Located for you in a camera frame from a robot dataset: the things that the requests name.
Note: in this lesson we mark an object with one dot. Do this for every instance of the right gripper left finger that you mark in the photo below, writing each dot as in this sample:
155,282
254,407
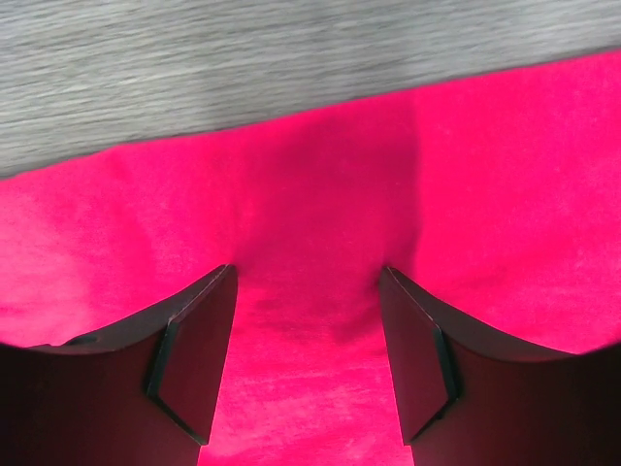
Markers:
140,391

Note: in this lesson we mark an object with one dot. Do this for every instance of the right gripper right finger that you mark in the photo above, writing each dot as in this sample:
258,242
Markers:
470,394

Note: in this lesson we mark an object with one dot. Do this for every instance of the red t shirt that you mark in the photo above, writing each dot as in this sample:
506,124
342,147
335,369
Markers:
499,194

